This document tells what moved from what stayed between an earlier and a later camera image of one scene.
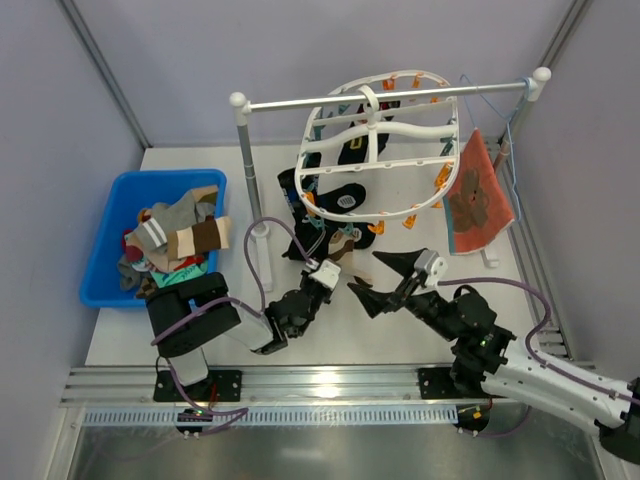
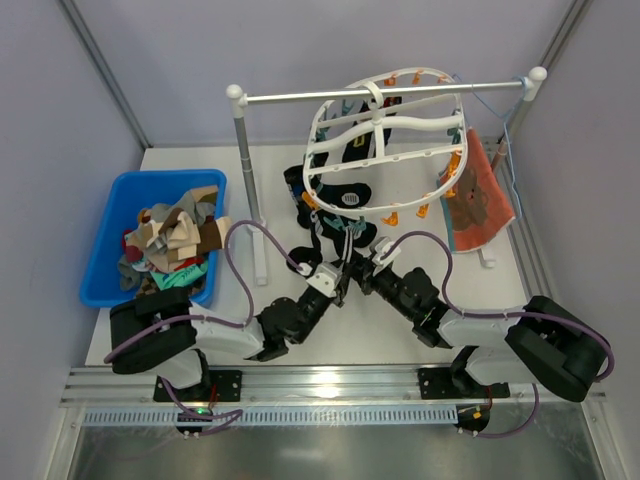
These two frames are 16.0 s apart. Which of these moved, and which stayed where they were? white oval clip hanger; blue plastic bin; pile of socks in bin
Moved: white oval clip hanger
Stayed: blue plastic bin; pile of socks in bin
